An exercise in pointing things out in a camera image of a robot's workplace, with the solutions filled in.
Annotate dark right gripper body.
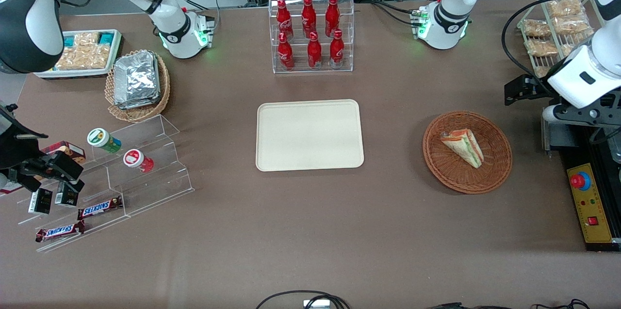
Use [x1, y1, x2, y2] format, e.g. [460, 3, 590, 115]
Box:
[0, 104, 49, 170]

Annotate triangular sandwich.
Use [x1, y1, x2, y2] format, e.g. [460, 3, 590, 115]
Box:
[440, 128, 485, 169]

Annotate tan oval wicker basket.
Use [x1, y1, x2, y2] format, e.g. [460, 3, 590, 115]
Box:
[105, 50, 171, 123]

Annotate white rectangular snack tray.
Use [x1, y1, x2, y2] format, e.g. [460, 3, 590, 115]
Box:
[34, 29, 124, 80]

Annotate brown round wicker basket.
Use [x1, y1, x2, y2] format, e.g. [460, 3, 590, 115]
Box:
[422, 111, 513, 195]

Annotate beige plastic tray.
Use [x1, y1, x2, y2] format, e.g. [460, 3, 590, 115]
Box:
[256, 99, 364, 172]

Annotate small black box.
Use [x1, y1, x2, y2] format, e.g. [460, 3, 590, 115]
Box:
[28, 188, 53, 215]
[54, 182, 79, 208]

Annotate red-brown chocolate box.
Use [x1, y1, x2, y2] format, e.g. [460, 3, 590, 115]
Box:
[41, 141, 86, 164]

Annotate snickers chocolate bar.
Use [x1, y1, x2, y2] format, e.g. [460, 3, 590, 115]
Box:
[35, 221, 86, 243]
[78, 196, 123, 221]

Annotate green white-lid cup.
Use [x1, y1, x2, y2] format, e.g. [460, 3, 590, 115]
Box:
[87, 128, 122, 154]

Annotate red white-lid cup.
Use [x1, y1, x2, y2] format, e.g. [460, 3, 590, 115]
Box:
[123, 149, 155, 174]

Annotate black yellow control box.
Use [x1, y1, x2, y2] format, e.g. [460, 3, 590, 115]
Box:
[541, 105, 621, 252]

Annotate clear acrylic step shelf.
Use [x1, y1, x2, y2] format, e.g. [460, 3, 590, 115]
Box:
[17, 114, 195, 253]

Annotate silver foil pack stack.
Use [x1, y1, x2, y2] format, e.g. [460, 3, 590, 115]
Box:
[113, 51, 162, 110]

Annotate beige cracker snack bag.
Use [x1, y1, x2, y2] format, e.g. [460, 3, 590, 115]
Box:
[55, 33, 112, 70]

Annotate yellow emergency stop box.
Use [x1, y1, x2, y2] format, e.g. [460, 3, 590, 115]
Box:
[567, 163, 614, 244]

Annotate red cola bottle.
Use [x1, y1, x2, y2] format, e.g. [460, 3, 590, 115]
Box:
[301, 0, 317, 39]
[277, 32, 295, 70]
[276, 0, 294, 40]
[307, 32, 322, 69]
[325, 0, 340, 38]
[329, 30, 345, 68]

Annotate clear acrylic bottle rack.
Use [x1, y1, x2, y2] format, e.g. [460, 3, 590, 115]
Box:
[268, 0, 355, 74]

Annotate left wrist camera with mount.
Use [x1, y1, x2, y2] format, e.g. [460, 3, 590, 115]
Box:
[542, 100, 621, 129]

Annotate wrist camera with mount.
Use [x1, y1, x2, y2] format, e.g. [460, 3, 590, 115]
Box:
[10, 163, 47, 193]
[542, 100, 621, 129]

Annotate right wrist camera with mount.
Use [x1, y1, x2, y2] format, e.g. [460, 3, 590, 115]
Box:
[10, 163, 47, 193]

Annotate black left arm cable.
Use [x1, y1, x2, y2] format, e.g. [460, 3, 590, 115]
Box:
[501, 0, 605, 81]

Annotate grey metal bracket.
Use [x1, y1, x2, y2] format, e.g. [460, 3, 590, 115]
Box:
[541, 120, 580, 154]

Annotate white wire rack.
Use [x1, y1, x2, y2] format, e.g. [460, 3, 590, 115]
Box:
[517, 0, 607, 79]

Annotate black looped floor cable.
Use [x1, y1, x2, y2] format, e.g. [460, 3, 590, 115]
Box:
[256, 291, 351, 309]

